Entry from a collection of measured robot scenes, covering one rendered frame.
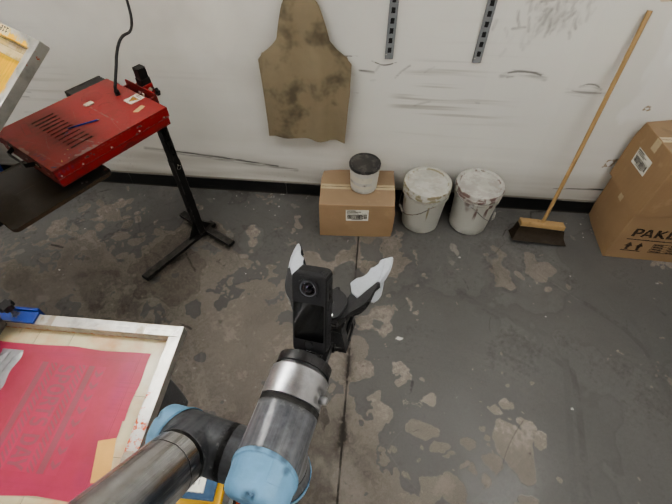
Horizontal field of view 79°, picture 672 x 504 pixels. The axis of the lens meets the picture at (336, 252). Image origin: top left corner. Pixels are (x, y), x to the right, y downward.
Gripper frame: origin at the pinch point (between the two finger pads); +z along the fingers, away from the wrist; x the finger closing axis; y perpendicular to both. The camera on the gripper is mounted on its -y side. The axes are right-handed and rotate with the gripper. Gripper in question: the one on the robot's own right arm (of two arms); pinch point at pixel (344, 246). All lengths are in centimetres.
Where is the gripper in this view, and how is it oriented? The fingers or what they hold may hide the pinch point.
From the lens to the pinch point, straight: 63.2
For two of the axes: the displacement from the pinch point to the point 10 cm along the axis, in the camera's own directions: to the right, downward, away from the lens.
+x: 9.5, 1.4, -2.9
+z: 2.9, -7.4, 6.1
